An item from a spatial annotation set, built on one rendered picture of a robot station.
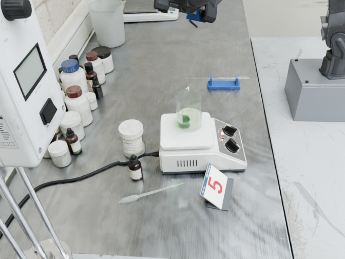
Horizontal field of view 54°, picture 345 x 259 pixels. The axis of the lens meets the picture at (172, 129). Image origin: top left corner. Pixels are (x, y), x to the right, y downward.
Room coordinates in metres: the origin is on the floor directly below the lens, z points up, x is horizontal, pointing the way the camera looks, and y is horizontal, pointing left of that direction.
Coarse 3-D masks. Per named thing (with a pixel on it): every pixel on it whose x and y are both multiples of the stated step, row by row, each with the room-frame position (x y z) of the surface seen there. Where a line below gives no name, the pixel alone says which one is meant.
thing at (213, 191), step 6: (210, 168) 0.51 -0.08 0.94; (210, 174) 0.49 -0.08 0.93; (216, 174) 0.50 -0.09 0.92; (222, 174) 0.51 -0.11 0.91; (210, 180) 0.48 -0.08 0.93; (216, 180) 0.48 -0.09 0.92; (222, 180) 0.49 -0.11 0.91; (210, 186) 0.46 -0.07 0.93; (216, 186) 0.47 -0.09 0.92; (222, 186) 0.48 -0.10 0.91; (204, 192) 0.44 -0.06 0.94; (210, 192) 0.45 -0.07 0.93; (216, 192) 0.46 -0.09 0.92; (210, 198) 0.43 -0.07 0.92; (216, 198) 0.44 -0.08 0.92
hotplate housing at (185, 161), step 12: (216, 144) 0.55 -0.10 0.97; (156, 156) 0.56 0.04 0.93; (168, 156) 0.53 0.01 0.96; (180, 156) 0.53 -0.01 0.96; (192, 156) 0.52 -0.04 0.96; (204, 156) 0.52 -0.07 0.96; (216, 156) 0.52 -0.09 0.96; (228, 156) 0.53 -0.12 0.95; (168, 168) 0.53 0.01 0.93; (180, 168) 0.53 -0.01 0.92; (192, 168) 0.52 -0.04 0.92; (204, 168) 0.52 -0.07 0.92; (216, 168) 0.52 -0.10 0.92; (228, 168) 0.52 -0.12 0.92; (240, 168) 0.52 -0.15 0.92
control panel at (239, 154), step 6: (216, 120) 0.64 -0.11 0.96; (216, 126) 0.62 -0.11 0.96; (222, 126) 0.63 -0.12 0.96; (216, 132) 0.59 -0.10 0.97; (222, 132) 0.60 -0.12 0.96; (228, 138) 0.59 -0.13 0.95; (234, 138) 0.60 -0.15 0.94; (222, 144) 0.56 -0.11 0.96; (240, 144) 0.58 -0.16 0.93; (222, 150) 0.54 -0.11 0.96; (240, 150) 0.56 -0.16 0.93; (234, 156) 0.53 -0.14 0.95; (240, 156) 0.54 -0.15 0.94
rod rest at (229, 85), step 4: (236, 76) 0.88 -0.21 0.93; (236, 80) 0.87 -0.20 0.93; (208, 84) 0.88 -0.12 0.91; (212, 84) 0.88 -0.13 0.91; (216, 84) 0.88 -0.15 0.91; (220, 84) 0.88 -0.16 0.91; (224, 84) 0.88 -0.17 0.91; (228, 84) 0.88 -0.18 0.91; (232, 84) 0.88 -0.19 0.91; (236, 84) 0.87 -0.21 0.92; (208, 88) 0.87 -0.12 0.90; (212, 88) 0.87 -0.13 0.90; (216, 88) 0.87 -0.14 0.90; (220, 88) 0.87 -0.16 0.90; (224, 88) 0.87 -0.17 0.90; (228, 88) 0.87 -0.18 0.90; (232, 88) 0.86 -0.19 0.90; (236, 88) 0.86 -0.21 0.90
